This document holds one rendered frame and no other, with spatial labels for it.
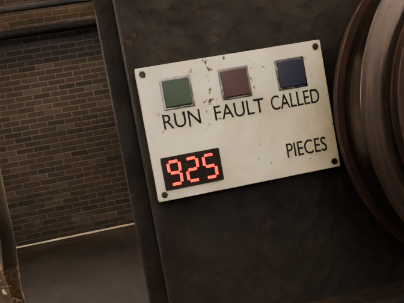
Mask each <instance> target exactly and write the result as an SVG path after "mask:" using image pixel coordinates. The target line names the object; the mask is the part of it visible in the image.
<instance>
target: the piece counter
mask: <svg viewBox="0 0 404 303"><path fill-rule="evenodd" d="M206 156H212V153H208V154H204V157H206ZM204 157H203V158H202V161H203V166H205V165H206V163H205V159H204ZM186 159H187V160H191V159H195V156H192V157H188V158H186ZM195 161H196V166H197V167H199V163H198V158H196V159H195ZM175 162H177V159H176V160H172V161H169V164H171V163H175ZM177 163H178V166H179V170H182V168H181V164H180V162H177ZM169 164H167V170H168V173H170V172H171V171H170V165H169ZM197 167H195V168H189V169H188V170H189V171H193V170H197ZM209 167H215V172H216V174H218V167H217V166H214V164H210V165H206V168H209ZM189 171H188V172H186V174H187V178H188V180H190V176H189ZM178 173H179V171H173V172H171V175H172V174H178ZM215 177H216V175H213V176H208V179H211V178H215ZM180 179H181V182H182V181H184V180H183V174H182V173H180ZM196 181H199V178H197V179H192V180H191V182H196ZM181 182H176V183H173V186H175V185H181V184H182V183H181Z"/></svg>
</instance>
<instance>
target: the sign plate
mask: <svg viewBox="0 0 404 303"><path fill-rule="evenodd" d="M298 58H302V63H303V67H304V74H305V81H306V84H304V85H297V86H293V87H286V88H281V85H280V79H279V74H278V67H277V62H280V61H287V60H294V59H298ZM244 67H246V72H247V76H248V82H249V89H250V94H245V95H241V96H234V97H228V98H225V97H224V91H223V87H222V80H221V74H220V72H221V71H226V70H233V69H239V68H244ZM134 73H135V79H136V85H137V89H138V95H139V101H140V105H141V111H142V117H143V121H144V127H145V134H146V137H147V144H148V149H149V153H150V159H151V165H152V170H153V175H154V180H155V185H156V192H157V195H158V200H159V202H160V203H161V202H164V201H170V200H176V199H179V198H185V197H190V196H194V195H200V194H205V193H209V192H215V191H220V190H224V189H230V188H235V187H239V186H245V185H250V184H254V183H260V182H265V181H269V180H275V179H280V178H284V177H290V176H295V175H299V174H305V173H310V172H313V171H319V170H325V169H328V168H334V167H339V166H340V160H339V156H338V149H337V142H336V138H335V131H334V123H333V119H332V112H331V105H330V101H329V94H328V87H327V83H326V76H325V69H324V65H323V58H322V51H321V47H320V40H313V41H305V42H301V43H294V44H287V45H282V46H275V47H268V48H264V49H256V50H249V51H245V52H238V53H233V54H226V55H219V56H215V57H207V58H200V59H196V60H189V61H181V62H177V63H170V64H163V65H158V66H151V67H144V68H140V69H135V72H134ZM185 77H188V79H189V85H190V89H191V96H192V102H193V104H189V105H182V106H176V107H172V108H166V104H165V99H164V92H163V88H162V81H167V80H171V79H178V78H185ZM208 153H212V156H206V157H204V154H208ZM192 156H195V159H196V158H198V163H199V167H197V166H196V161H195V159H191V160H187V159H186V158H188V157H192ZM203 157H204V159H205V163H206V165H210V164H214V166H217V167H218V174H216V172H215V167H209V168H206V165H205V166H203V161H202V158H203ZM176 159H177V162H180V164H181V168H182V170H179V166H178V163H177V162H175V163H171V164H169V161H172V160H176ZM167 164H169V165H170V171H171V172H173V171H179V173H178V174H172V175H171V172H170V173H168V170H167ZM195 167H197V170H193V171H189V170H188V169H189V168H195ZM188 171H189V176H190V180H188V178H187V174H186V172H188ZM180 173H182V174H183V180H184V181H182V182H181V179H180ZM213 175H216V177H215V178H211V179H208V176H213ZM197 178H199V181H196V182H191V180H192V179H197ZM176 182H181V183H182V184H181V185H175V186H173V183H176Z"/></svg>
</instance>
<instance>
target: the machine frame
mask: <svg viewBox="0 0 404 303"><path fill-rule="evenodd" d="M359 1H360V0H92V2H93V7H94V14H95V17H96V23H97V29H98V33H99V39H100V45H101V49H102V55H103V61H104V65H105V71H106V77H107V80H108V87H109V93H110V96H111V102H112V108H113V112H114V118H115V124H116V128H117V134H118V140H119V144H120V150H121V156H122V160H123V166H124V172H125V176H126V181H127V188H128V191H129V198H130V203H131V208H132V213H133V220H134V223H135V229H136V235H137V239H138V245H139V251H140V255H141V261H142V267H143V271H144V277H145V283H146V286H147V293H148V299H149V303H404V244H403V243H401V242H400V241H398V240H397V239H396V238H395V237H394V236H393V235H392V234H390V233H389V232H388V231H387V230H386V229H385V228H384V227H383V226H382V225H381V224H380V222H379V221H378V220H377V219H376V218H375V217H374V216H373V214H372V213H371V211H369V209H368V208H367V206H366V205H365V204H364V202H363V200H362V199H361V197H360V195H359V194H358V192H357V190H356V189H355V187H354V184H353V183H352V181H351V179H350V176H349V174H348V171H347V169H346V166H345V164H344V161H343V158H342V155H341V151H340V148H339V144H338V139H337V133H336V129H335V121H334V105H333V92H334V76H335V68H336V64H337V58H338V53H339V50H340V46H341V42H342V39H343V36H344V33H345V30H346V28H347V25H348V23H349V21H350V19H351V16H352V14H353V12H354V10H355V8H356V7H357V5H358V3H359ZM313 40H320V47H321V51H322V58H323V65H324V69H325V76H326V83H327V87H328V94H329V101H330V105H331V112H332V119H333V123H334V131H335V138H336V142H337V149H338V156H339V160H340V166H339V167H334V168H328V169H325V170H319V171H313V172H310V173H305V174H299V175H295V176H290V177H284V178H280V179H275V180H269V181H265V182H260V183H254V184H250V185H245V186H239V187H235V188H230V189H224V190H220V191H215V192H209V193H205V194H200V195H194V196H190V197H185V198H179V199H176V200H170V201H164V202H161V203H160V202H159V200H158V195H157V192H156V185H155V180H154V175H153V170H152V163H151V159H150V153H149V149H148V144H147V137H146V134H145V127H144V121H143V117H142V111H141V105H140V101H139V95H138V89H137V85H136V79H135V73H134V72H135V69H140V68H144V67H151V66H158V65H163V64H170V63H177V62H181V61H189V60H196V59H200V58H207V57H215V56H219V55H226V54H233V53H238V52H245V51H252V50H256V49H264V48H268V47H275V46H282V45H287V44H294V43H301V42H305V41H313Z"/></svg>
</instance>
